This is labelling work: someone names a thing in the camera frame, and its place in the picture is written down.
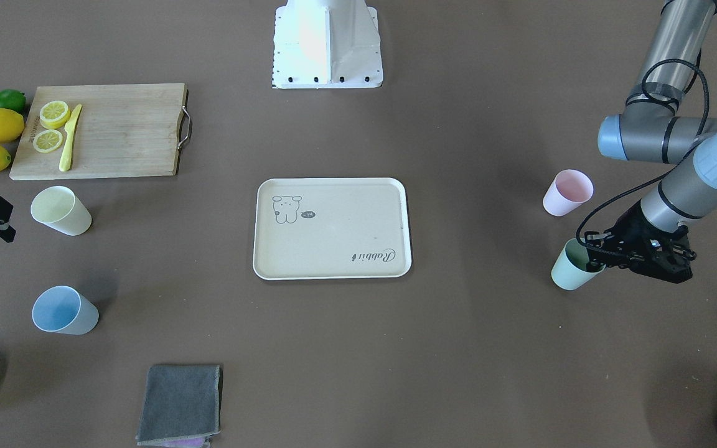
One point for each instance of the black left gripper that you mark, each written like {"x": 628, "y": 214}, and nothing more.
{"x": 627, "y": 226}

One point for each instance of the green cup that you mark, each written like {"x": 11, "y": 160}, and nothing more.
{"x": 567, "y": 272}

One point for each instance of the blue cup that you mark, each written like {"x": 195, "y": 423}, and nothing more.
{"x": 63, "y": 310}

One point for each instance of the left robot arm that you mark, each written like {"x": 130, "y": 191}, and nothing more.
{"x": 650, "y": 130}

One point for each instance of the cream rabbit tray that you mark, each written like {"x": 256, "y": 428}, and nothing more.
{"x": 331, "y": 228}

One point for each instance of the cream yellow cup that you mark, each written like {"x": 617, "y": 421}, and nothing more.
{"x": 59, "y": 208}

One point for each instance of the pink cup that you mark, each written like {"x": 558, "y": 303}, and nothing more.
{"x": 569, "y": 189}

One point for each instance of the yellow plastic knife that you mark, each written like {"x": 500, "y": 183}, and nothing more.
{"x": 70, "y": 127}

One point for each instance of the green lime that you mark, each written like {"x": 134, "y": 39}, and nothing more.
{"x": 12, "y": 99}

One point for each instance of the wooden cutting board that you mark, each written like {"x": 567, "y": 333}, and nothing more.
{"x": 129, "y": 130}

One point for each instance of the grey folded cloth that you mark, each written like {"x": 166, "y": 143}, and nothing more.
{"x": 181, "y": 406}

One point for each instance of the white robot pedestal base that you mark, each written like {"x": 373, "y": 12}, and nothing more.
{"x": 326, "y": 45}

